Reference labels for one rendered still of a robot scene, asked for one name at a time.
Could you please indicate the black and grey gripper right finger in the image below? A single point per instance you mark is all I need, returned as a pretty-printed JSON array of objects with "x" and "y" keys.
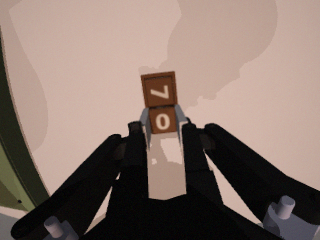
[{"x": 294, "y": 211}]

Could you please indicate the brown number cube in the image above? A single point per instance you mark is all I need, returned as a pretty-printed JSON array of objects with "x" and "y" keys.
[
  {"x": 159, "y": 91},
  {"x": 162, "y": 119}
]

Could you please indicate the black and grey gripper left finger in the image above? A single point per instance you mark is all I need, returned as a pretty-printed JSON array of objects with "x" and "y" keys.
[{"x": 79, "y": 198}]

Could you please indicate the brown wooden tray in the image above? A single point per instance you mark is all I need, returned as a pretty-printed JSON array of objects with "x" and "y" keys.
[{"x": 163, "y": 74}]

